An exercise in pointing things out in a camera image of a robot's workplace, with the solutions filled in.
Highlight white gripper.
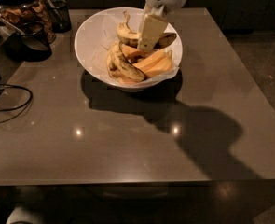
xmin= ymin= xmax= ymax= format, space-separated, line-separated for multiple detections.
xmin=137 ymin=0 xmax=186 ymax=51

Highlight spotted banana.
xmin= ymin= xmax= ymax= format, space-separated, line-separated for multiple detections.
xmin=108 ymin=41 xmax=146 ymax=82
xmin=116 ymin=11 xmax=177 ymax=50

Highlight white bowl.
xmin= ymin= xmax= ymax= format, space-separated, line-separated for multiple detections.
xmin=75 ymin=7 xmax=183 ymax=92

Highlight small banana, far left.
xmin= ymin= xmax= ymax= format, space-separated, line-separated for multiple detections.
xmin=106 ymin=53 xmax=117 ymax=77

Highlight orange melon slices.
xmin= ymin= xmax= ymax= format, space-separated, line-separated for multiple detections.
xmin=121 ymin=45 xmax=172 ymax=78

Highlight black mesh cup, rear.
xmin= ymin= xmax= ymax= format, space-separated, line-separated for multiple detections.
xmin=48 ymin=1 xmax=72 ymax=33

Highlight black mesh cup,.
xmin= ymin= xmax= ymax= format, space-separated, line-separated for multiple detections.
xmin=48 ymin=1 xmax=72 ymax=33
xmin=11 ymin=22 xmax=52 ymax=62

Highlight black mesh cup, front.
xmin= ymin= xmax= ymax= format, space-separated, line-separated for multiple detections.
xmin=11 ymin=22 xmax=52 ymax=62

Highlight glass jar with black lid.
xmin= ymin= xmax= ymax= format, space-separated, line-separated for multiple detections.
xmin=0 ymin=0 xmax=56 ymax=43

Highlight black cable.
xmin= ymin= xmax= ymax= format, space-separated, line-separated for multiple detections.
xmin=0 ymin=83 xmax=34 ymax=125

